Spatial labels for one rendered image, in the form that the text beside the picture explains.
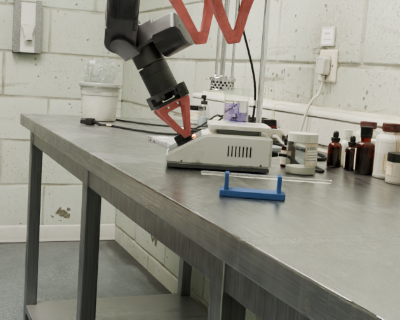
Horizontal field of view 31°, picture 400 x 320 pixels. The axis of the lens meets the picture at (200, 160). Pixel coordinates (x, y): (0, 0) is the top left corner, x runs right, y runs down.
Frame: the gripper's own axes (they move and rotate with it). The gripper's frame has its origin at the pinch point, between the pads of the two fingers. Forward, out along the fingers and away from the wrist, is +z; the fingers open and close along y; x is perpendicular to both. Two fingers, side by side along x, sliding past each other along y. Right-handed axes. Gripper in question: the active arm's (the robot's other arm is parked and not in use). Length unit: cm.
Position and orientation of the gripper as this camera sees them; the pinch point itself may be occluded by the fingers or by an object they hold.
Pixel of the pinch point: (185, 133)
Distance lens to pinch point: 138.7
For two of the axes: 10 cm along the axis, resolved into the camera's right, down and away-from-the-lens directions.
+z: 4.4, 8.9, 1.2
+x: -8.7, 4.6, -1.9
